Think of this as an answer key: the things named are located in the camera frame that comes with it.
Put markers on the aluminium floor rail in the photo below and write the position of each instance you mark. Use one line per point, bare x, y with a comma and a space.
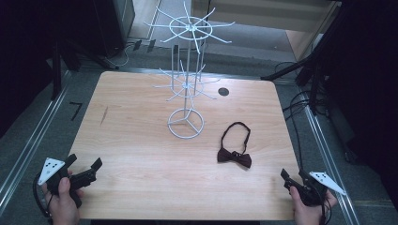
28, 146
328, 162

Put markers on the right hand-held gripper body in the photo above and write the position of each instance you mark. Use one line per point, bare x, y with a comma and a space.
308, 192

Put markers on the black round table grommet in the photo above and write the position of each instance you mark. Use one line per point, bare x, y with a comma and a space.
223, 91

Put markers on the person's left hand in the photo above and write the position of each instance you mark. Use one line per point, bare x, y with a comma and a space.
64, 206

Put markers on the black metal stand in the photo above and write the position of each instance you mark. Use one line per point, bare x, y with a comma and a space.
57, 65
313, 59

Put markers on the dark computer tower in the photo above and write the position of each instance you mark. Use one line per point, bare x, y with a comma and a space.
112, 25

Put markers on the black power plug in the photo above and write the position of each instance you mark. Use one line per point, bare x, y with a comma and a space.
137, 45

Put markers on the dark brown bow tie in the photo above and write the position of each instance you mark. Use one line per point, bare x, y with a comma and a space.
241, 159

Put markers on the person's right hand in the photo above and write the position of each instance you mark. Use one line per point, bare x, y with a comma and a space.
308, 212

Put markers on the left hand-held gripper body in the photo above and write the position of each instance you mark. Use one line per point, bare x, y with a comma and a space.
83, 179

